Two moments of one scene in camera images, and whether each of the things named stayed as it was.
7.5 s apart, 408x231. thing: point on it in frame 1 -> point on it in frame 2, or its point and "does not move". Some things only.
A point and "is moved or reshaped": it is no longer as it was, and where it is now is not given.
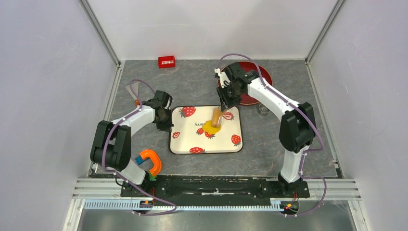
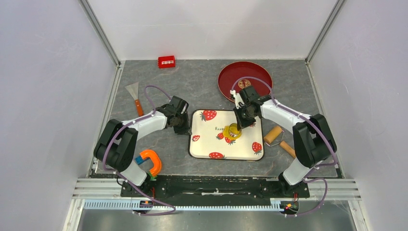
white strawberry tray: (187, 136) is moved or reshaped
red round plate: (247, 99) does not move
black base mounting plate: (214, 190) does not move
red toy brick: (166, 61) does not move
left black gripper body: (166, 122) -> (182, 126)
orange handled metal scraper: (136, 87) does not move
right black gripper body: (228, 95) -> (245, 119)
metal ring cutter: (263, 109) is moved or reshaped
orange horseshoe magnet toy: (157, 162) does not move
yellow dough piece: (208, 127) -> (231, 132)
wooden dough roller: (216, 114) -> (274, 136)
